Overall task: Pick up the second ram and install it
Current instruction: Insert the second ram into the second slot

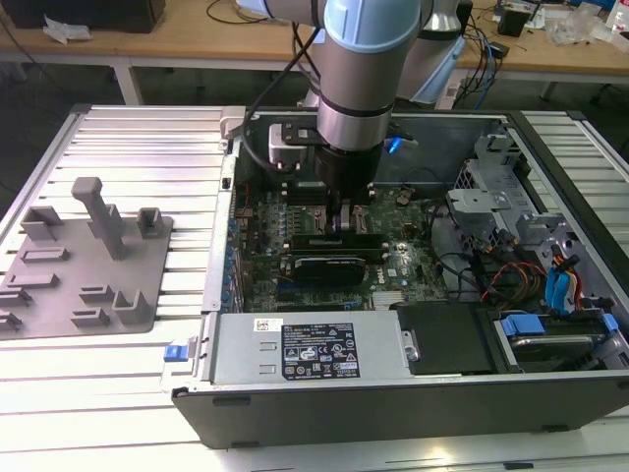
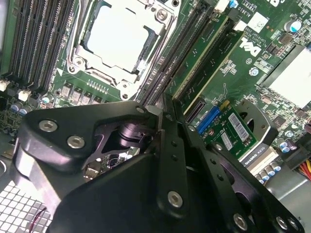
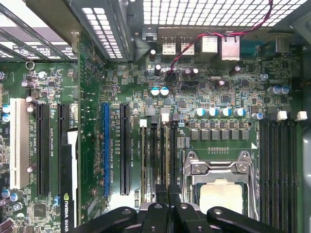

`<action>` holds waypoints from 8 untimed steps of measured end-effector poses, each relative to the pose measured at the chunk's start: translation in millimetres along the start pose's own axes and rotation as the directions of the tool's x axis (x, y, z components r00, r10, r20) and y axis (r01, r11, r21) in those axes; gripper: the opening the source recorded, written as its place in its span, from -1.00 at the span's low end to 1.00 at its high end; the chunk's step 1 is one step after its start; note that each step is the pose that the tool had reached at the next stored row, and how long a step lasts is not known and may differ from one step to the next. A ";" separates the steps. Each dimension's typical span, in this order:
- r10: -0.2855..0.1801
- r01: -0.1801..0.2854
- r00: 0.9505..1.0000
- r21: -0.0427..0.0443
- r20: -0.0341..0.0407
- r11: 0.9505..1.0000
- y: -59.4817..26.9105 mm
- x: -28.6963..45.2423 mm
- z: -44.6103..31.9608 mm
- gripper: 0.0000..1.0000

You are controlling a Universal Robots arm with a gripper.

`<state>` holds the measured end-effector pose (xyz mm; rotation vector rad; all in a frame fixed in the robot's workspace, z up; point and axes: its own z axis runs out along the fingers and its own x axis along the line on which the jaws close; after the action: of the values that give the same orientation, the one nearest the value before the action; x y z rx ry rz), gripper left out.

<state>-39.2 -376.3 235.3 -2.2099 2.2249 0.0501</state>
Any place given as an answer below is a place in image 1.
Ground grey parts rack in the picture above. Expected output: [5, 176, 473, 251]
[0, 175, 177, 336]

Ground grey power supply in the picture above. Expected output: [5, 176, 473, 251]
[209, 313, 415, 385]

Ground small black device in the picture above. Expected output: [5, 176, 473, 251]
[497, 8, 536, 36]

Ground hard disk in blue carrier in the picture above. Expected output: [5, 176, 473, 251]
[494, 311, 619, 376]

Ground green motherboard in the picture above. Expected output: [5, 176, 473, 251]
[228, 184, 456, 315]

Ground metal socket cover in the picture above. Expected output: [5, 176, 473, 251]
[314, 204, 370, 237]

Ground silver chipset heatsink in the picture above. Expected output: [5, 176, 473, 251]
[372, 289, 410, 310]

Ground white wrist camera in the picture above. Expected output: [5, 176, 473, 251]
[266, 122, 321, 172]

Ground wooden desk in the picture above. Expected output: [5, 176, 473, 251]
[0, 0, 629, 107]

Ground white and red box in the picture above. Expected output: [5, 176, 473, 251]
[605, 0, 629, 46]

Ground green RAM stick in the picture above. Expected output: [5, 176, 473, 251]
[291, 233, 385, 252]

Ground open black PC case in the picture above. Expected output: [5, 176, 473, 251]
[170, 105, 629, 451]

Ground black wire bundle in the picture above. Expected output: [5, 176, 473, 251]
[430, 243, 493, 302]

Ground large black box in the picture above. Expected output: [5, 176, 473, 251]
[8, 0, 167, 34]

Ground black graphics card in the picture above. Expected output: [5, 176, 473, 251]
[293, 253, 368, 286]

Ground black camera cable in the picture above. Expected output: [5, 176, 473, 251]
[244, 22, 326, 173]

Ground black upright box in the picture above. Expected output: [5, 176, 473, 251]
[457, 0, 474, 40]

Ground blue cable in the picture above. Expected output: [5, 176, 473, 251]
[477, 32, 498, 107]

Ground red and orange wires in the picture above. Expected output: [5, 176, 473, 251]
[482, 262, 547, 302]

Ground black plastic shroud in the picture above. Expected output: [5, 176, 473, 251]
[389, 301, 493, 378]

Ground clear plastic bags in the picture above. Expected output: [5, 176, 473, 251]
[543, 8, 611, 48]

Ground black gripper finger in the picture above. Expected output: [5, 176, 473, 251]
[326, 194, 344, 237]

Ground grey metal drive cage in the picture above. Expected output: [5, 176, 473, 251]
[445, 131, 533, 238]

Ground grey corner bracket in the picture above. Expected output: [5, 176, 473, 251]
[218, 106, 248, 140]

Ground blue flat wire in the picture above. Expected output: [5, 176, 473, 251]
[543, 254, 582, 317]

